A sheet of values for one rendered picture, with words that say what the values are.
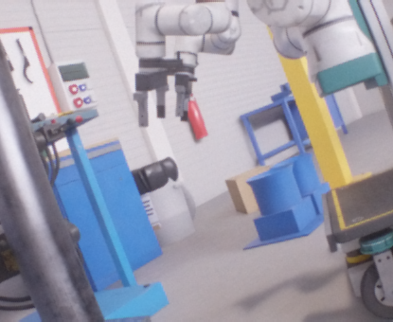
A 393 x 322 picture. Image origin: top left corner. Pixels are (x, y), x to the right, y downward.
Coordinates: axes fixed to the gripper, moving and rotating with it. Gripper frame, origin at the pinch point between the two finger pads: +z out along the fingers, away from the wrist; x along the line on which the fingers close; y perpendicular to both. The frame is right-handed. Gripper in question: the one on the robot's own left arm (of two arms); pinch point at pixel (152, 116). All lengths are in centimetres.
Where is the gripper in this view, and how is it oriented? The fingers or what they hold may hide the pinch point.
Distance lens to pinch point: 155.3
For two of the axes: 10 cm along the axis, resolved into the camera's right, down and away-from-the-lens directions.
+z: 0.1, 9.6, 2.9
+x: -3.2, 2.8, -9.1
